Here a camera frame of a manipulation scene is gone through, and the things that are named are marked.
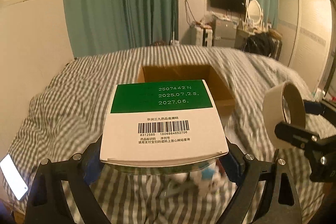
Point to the white folding clothes hanger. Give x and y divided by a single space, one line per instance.
177 184

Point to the black bag on chair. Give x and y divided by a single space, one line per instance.
260 44

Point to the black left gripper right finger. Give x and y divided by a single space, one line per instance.
279 202

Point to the grey mini fridge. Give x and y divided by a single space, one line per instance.
224 33

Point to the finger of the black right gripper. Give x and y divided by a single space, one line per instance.
288 135
313 107

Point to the white tape roll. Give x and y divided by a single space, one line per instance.
282 103

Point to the blue white tissue pack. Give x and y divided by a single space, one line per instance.
207 180

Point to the white green medicine box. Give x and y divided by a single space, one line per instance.
137 135

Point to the white sliding wardrobe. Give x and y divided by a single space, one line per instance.
305 27

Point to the grey white checkered bedspread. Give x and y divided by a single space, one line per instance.
69 115

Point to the brown cardboard box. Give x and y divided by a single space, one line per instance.
183 87

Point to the white smartphone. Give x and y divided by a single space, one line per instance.
13 177

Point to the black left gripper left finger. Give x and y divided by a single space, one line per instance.
47 201

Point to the white oval vanity mirror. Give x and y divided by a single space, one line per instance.
254 14

